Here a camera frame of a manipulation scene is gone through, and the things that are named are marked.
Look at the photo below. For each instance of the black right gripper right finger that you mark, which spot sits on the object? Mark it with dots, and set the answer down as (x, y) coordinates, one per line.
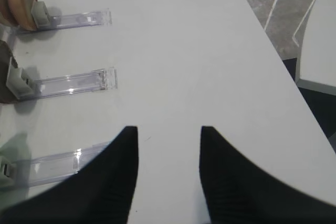
(238, 191)

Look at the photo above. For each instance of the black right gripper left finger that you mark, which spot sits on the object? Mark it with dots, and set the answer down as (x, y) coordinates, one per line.
(101, 192)

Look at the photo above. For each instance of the clear holder for lettuce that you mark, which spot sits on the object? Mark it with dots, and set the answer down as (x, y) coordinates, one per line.
(47, 169)

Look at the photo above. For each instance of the upright brown meat patty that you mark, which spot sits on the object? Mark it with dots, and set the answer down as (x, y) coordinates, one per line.
(7, 96)

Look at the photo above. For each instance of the clear holder for patty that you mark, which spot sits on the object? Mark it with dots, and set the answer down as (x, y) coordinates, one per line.
(24, 88)

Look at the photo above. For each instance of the white neighbouring table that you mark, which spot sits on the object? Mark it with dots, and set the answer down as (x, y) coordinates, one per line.
(315, 69)

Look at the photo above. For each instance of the clear holder for right buns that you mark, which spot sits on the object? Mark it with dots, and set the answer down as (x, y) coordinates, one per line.
(46, 22)

